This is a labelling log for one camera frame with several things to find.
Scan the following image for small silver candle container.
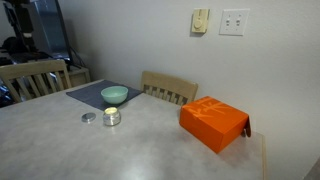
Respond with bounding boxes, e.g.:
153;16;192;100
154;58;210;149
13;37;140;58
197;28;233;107
102;106;122;127

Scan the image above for light wooden slat-back chair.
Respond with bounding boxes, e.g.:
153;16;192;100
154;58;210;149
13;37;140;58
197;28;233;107
0;59;73;104
139;70;199;107

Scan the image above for teal bowl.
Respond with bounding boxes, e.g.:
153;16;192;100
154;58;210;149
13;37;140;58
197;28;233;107
100;85;129;105

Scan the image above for orange cardboard box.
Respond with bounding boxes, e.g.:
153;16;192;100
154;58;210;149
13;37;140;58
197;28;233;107
178;95;252;155

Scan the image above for blue-grey cloth mat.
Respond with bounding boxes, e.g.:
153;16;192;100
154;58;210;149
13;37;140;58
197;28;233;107
65;79;144;112

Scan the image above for black background equipment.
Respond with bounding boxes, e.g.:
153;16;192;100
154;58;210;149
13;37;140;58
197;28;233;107
1;0;36;56

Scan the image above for beige wall thermostat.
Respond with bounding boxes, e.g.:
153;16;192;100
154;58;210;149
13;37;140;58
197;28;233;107
190;8;211;34

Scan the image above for white double switch plate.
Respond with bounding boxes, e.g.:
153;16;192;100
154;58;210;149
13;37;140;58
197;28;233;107
218;8;251;37

